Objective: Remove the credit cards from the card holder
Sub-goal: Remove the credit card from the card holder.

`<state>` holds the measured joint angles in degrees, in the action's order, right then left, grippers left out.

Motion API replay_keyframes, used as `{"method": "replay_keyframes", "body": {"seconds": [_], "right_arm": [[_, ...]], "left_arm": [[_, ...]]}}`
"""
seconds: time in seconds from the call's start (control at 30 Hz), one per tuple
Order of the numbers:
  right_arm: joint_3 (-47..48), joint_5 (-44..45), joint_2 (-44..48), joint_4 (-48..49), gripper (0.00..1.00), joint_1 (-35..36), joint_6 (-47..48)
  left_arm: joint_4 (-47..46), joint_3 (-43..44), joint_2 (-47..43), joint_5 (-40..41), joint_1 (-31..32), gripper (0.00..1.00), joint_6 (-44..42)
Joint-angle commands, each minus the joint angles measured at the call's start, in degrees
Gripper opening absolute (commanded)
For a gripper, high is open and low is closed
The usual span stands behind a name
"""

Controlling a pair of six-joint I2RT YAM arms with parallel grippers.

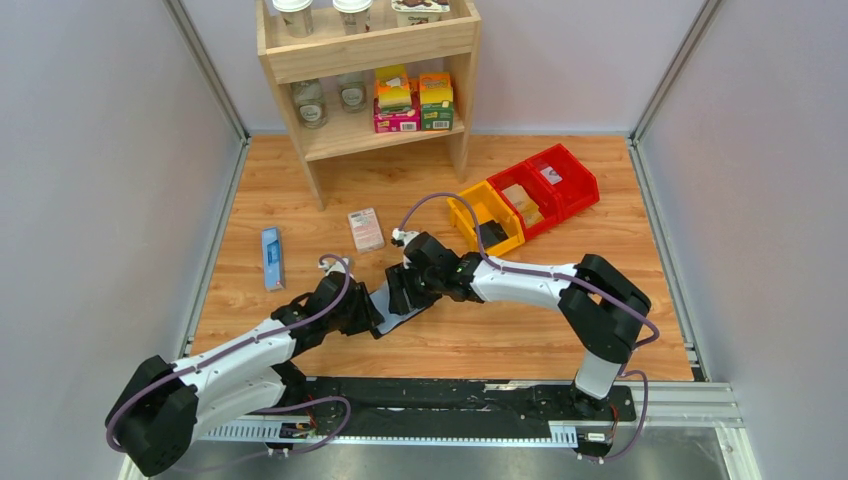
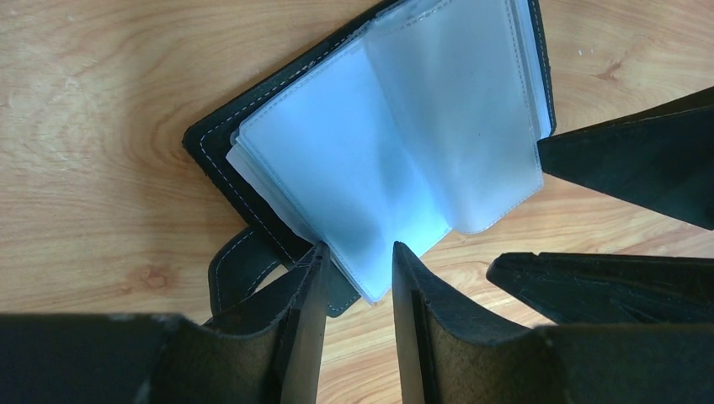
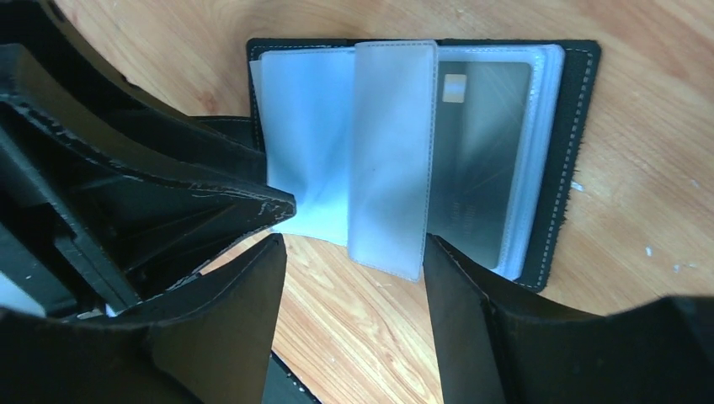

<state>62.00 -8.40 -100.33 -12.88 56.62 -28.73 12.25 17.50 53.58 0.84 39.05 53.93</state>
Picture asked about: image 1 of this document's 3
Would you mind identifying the black leather card holder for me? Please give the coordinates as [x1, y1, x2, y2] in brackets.
[369, 282, 426, 340]

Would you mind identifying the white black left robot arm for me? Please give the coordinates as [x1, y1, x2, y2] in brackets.
[105, 272, 387, 476]

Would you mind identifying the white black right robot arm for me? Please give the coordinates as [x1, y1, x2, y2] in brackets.
[372, 228, 651, 400]

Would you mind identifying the pink white card box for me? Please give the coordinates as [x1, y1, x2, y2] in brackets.
[347, 207, 385, 254]

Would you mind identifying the tan card in bin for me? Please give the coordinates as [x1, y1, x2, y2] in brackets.
[502, 184, 544, 227]

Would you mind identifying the white card in bin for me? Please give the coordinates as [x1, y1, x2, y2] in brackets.
[540, 166, 562, 185]

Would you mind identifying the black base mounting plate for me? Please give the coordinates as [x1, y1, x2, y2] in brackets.
[279, 377, 639, 440]

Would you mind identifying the blue toothpaste box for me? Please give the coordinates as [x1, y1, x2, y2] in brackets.
[261, 227, 285, 291]

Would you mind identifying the yellow plastic bin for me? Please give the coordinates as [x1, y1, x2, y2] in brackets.
[447, 180, 525, 257]

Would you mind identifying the pink orange snack box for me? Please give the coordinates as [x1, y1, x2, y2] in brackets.
[373, 65, 421, 134]

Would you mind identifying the green orange snack box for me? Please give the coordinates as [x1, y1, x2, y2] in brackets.
[418, 72, 455, 131]

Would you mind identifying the red plastic bin far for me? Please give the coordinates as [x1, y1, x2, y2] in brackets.
[525, 144, 600, 220]

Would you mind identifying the glass jar right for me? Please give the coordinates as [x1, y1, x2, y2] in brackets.
[336, 71, 367, 113]

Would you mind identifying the glass jar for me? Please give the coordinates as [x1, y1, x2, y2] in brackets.
[336, 71, 367, 113]
[290, 79, 327, 129]

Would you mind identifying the glass jar left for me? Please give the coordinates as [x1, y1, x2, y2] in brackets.
[290, 79, 327, 129]

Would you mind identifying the wooden two-tier shelf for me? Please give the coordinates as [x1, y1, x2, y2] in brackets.
[255, 1, 482, 210]

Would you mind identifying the white lidded cup middle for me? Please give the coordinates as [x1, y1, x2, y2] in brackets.
[332, 0, 373, 35]

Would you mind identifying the white lidded cup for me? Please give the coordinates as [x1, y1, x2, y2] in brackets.
[272, 0, 314, 38]
[332, 0, 373, 35]

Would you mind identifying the chocolate pudding tub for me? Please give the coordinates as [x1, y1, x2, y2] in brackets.
[391, 0, 450, 27]

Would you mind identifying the white lidded cup left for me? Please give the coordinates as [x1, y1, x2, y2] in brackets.
[272, 0, 314, 38]

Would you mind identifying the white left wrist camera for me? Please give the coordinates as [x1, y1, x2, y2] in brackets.
[319, 256, 352, 276]

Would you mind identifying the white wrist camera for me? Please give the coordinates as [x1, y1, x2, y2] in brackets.
[390, 228, 420, 269]
[319, 256, 352, 276]

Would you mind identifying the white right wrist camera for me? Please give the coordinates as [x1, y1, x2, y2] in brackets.
[390, 228, 420, 269]

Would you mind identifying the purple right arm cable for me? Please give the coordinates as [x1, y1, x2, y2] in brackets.
[397, 192, 662, 464]

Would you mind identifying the aluminium frame rail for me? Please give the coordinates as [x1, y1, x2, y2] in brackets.
[119, 374, 743, 480]

